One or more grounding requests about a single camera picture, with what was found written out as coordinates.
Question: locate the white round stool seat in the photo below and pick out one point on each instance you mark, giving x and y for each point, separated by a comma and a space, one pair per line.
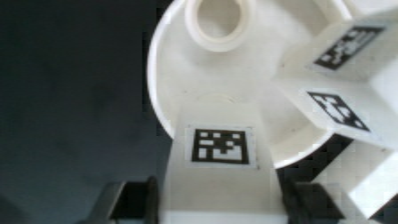
195, 75

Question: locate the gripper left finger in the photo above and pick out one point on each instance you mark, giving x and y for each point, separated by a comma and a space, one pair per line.
128, 201

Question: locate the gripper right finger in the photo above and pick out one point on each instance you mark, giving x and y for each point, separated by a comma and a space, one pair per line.
309, 206

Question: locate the white U-shaped obstacle wall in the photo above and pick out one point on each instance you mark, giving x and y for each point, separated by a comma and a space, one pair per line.
364, 170

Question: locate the white stool leg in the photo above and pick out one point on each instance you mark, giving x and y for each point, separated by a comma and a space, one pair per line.
220, 187
338, 79

